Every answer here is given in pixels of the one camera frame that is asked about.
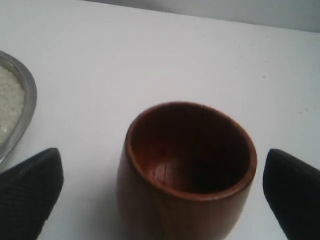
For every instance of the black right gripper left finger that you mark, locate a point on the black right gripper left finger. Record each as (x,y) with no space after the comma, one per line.
(28,194)

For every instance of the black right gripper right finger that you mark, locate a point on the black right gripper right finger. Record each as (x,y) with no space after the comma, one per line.
(292,190)

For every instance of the brown wooden cup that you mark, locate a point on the brown wooden cup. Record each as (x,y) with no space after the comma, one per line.
(185,173)

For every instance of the round metal rice tray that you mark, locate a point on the round metal rice tray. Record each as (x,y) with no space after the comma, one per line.
(18,100)

